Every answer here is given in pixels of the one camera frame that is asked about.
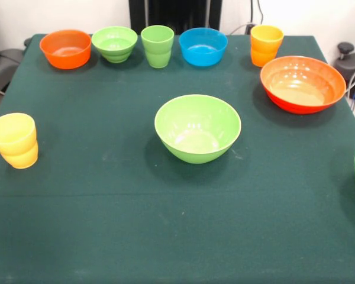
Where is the yellow plastic cup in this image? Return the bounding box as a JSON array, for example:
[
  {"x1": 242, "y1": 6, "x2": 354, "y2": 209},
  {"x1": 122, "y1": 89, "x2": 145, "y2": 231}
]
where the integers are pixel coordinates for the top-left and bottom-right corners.
[
  {"x1": 250, "y1": 25, "x2": 285, "y2": 68},
  {"x1": 0, "y1": 112, "x2": 39, "y2": 170}
]

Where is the thin black cable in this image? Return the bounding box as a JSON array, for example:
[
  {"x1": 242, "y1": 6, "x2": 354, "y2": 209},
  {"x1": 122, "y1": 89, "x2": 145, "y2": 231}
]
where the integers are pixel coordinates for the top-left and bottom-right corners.
[{"x1": 256, "y1": 0, "x2": 266, "y2": 27}]

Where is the small green plastic bowl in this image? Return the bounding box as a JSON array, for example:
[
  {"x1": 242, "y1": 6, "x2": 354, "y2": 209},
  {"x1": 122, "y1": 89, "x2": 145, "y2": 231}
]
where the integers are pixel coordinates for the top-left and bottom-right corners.
[{"x1": 91, "y1": 25, "x2": 138, "y2": 63}]

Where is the small orange plastic bowl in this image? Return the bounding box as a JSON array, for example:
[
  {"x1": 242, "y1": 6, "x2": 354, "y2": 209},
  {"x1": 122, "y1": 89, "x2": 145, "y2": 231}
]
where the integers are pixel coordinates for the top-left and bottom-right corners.
[{"x1": 39, "y1": 29, "x2": 93, "y2": 70}]

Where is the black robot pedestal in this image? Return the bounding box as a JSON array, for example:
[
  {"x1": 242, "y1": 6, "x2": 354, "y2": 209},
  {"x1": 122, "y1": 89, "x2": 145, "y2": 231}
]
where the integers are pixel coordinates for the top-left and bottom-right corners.
[{"x1": 128, "y1": 0, "x2": 222, "y2": 36}]

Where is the green plastic cup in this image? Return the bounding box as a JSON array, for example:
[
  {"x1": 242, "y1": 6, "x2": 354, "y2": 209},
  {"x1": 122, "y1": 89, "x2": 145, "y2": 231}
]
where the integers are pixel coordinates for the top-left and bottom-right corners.
[{"x1": 140, "y1": 25, "x2": 175, "y2": 69}]

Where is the dark green table cloth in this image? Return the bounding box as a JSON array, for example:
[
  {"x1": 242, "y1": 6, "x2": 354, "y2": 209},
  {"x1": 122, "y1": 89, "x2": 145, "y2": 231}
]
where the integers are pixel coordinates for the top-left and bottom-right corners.
[{"x1": 0, "y1": 34, "x2": 355, "y2": 284}]

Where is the blue plastic bowl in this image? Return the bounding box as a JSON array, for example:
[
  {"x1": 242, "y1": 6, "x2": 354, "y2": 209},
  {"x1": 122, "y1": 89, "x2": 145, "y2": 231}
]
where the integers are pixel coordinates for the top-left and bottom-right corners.
[{"x1": 178, "y1": 27, "x2": 228, "y2": 67}]

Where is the black knobbed equipment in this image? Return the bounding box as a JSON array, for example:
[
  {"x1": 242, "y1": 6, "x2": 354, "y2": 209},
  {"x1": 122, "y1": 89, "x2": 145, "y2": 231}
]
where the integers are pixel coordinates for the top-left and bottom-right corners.
[{"x1": 334, "y1": 42, "x2": 355, "y2": 100}]

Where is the large orange plastic bowl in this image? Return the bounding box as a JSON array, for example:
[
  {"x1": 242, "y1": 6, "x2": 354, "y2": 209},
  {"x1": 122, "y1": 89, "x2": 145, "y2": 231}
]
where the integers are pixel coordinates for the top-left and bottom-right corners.
[{"x1": 260, "y1": 55, "x2": 347, "y2": 115}]

